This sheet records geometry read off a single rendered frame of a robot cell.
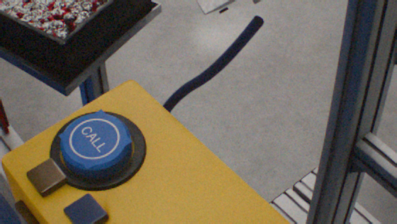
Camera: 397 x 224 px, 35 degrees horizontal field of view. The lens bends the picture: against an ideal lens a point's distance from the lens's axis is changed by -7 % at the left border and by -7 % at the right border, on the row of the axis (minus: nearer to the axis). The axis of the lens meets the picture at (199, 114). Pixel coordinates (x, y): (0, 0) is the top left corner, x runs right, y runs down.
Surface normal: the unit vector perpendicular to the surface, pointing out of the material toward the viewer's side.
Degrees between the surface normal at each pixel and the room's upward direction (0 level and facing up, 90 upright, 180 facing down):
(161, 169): 0
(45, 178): 0
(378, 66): 90
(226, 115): 0
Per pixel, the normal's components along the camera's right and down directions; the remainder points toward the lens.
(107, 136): -0.01, -0.66
